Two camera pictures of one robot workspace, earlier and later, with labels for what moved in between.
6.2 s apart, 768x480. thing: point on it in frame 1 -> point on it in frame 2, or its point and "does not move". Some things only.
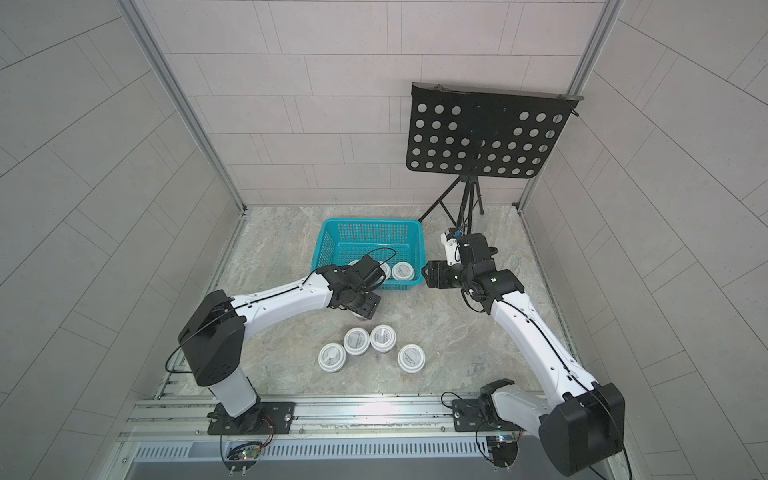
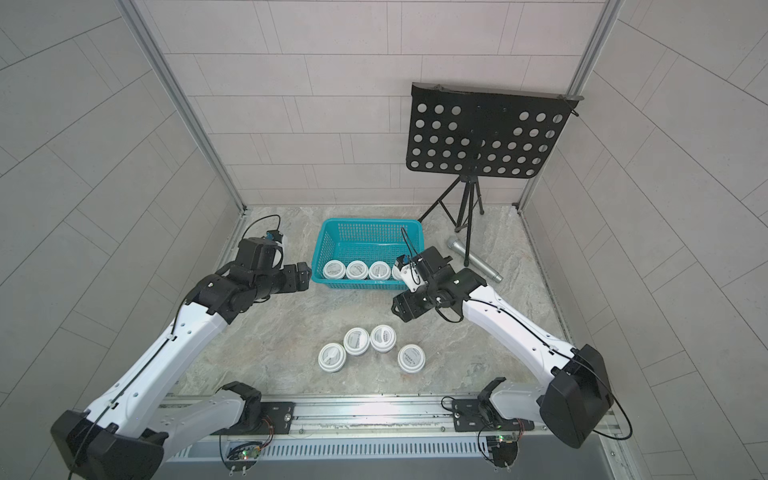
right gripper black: x=443 y=280 -> x=414 y=308
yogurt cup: x=332 y=358 does not move
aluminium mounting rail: x=321 y=418 does not move
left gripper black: x=372 y=305 -> x=293 y=283
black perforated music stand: x=474 y=132 does not move
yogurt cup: x=386 y=269 does not move
